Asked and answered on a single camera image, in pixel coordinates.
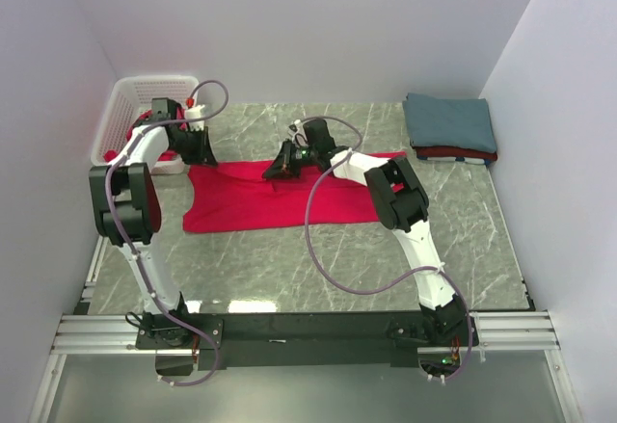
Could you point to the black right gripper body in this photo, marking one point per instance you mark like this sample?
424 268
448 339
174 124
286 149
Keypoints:
295 158

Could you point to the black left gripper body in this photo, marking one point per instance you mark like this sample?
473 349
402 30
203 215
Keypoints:
192 145

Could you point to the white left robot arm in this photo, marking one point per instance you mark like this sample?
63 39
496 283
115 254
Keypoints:
127 212

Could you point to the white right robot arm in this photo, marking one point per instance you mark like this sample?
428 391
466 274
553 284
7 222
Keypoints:
401 205

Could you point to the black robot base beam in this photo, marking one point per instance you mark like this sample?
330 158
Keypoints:
293 339

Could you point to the folded red t-shirt in stack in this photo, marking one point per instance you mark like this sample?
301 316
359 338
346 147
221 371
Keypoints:
455 154

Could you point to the white plastic laundry basket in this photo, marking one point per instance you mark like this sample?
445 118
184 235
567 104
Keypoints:
129 99

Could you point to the folded teal t-shirt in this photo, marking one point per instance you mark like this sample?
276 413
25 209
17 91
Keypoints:
463 123

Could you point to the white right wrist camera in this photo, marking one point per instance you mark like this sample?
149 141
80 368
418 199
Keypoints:
297 134

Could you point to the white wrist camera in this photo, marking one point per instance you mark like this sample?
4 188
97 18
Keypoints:
195 115
297 134

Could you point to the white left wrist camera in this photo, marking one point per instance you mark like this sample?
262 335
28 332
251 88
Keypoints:
195 115

